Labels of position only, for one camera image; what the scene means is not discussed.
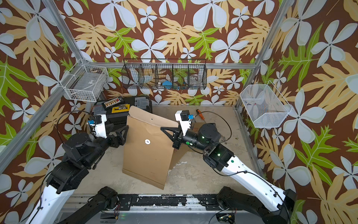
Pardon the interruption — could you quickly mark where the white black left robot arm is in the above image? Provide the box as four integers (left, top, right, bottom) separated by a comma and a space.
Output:
27, 126, 129, 224

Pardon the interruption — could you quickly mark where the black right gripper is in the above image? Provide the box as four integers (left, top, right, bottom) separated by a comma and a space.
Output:
164, 125, 213, 154

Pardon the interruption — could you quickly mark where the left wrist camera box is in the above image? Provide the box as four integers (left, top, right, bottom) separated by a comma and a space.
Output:
87, 114, 107, 139

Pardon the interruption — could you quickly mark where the white wire basket left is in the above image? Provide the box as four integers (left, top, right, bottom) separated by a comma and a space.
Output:
61, 59, 109, 102

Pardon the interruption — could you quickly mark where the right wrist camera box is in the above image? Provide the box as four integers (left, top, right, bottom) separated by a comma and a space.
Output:
175, 110, 195, 136

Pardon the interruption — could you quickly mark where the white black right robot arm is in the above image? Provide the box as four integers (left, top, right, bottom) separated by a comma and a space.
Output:
161, 123, 296, 224

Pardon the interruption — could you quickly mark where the white wire basket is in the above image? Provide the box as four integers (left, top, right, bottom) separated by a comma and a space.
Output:
61, 59, 109, 102
240, 81, 293, 129

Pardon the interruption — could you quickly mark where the screwdriver bit set case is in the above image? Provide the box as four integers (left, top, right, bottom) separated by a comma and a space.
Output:
102, 96, 125, 110

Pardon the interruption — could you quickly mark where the black plastic toolbox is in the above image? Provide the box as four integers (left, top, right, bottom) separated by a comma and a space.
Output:
91, 97, 153, 130

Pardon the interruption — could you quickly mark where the blue object in basket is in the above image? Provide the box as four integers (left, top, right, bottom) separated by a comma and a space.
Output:
162, 81, 173, 89

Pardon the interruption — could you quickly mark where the orange handled screwdriver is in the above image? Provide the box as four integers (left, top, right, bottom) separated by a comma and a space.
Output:
196, 109, 205, 121

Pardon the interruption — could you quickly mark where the kraft file bag with string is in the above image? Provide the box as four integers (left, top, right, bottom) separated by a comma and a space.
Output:
122, 106, 179, 189

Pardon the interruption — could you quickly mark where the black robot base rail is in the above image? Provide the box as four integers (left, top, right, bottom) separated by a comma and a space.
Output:
58, 186, 252, 222

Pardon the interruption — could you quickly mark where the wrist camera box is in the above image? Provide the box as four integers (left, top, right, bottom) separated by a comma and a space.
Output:
175, 110, 195, 136
87, 114, 107, 139

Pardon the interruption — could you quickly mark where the black wire basket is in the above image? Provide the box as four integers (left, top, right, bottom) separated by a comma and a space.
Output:
120, 59, 208, 90

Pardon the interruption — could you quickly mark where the white wire basket right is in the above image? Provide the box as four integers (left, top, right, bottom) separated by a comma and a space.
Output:
240, 81, 293, 129

